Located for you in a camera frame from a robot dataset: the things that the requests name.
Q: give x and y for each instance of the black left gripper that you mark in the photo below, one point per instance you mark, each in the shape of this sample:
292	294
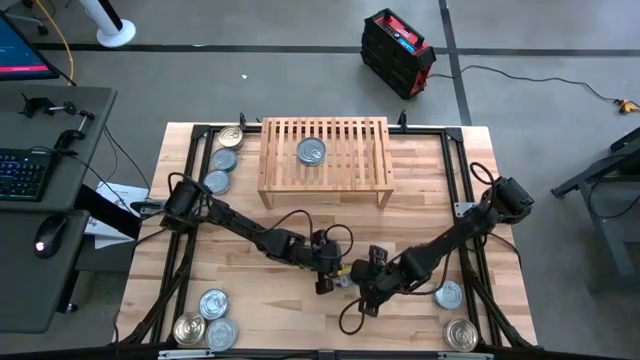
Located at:
322	255

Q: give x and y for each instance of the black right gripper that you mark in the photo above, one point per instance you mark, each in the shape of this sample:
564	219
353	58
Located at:
395	277

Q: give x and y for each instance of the blue-labelled tin can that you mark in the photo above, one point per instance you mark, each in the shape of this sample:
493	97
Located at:
222	334
448	294
217	182

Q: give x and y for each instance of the teal-labelled tin can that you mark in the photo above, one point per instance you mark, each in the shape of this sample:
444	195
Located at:
224	159
311	151
214	304

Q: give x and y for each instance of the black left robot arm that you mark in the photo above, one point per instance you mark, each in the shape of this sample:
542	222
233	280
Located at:
235	220

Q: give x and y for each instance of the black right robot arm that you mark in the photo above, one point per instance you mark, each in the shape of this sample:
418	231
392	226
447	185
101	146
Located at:
450	240

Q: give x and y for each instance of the wooden slatted shelf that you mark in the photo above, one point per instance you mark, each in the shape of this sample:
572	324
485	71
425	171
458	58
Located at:
325	182

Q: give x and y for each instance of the silver mounting plate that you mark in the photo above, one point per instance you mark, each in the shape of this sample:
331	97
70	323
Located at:
462	208

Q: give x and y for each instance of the white paper sheets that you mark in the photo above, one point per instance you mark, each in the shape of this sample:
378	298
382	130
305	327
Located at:
122	197

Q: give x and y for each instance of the black desk support bar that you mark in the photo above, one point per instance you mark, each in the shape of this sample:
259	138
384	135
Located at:
110	212

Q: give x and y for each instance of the red black equipment case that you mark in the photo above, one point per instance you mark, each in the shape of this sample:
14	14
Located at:
397	52

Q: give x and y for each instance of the black metal stand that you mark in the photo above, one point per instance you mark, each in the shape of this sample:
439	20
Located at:
607	220

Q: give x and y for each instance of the black computer mouse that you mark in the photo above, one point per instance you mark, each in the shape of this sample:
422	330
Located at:
48	236

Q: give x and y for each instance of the grey desk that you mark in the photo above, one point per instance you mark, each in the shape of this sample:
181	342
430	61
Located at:
30	280

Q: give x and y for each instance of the black desk clamp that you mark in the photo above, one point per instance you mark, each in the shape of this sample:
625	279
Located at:
37	106
67	136

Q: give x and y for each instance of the yellow power plug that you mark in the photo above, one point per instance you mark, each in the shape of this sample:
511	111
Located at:
627	106

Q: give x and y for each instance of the black backlit keyboard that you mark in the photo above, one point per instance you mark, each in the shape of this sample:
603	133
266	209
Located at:
22	172

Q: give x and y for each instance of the white stand base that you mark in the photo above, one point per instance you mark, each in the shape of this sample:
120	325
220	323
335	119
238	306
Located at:
117	32

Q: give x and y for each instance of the computer monitor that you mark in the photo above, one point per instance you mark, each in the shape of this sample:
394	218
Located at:
20	55

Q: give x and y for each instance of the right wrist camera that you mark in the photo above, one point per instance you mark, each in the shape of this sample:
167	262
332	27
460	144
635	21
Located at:
377	253

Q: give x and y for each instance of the silver mounting bracket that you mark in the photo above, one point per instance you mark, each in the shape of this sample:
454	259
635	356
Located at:
465	356
185	355

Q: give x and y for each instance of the black metal table frame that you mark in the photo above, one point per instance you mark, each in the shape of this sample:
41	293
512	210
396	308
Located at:
425	130

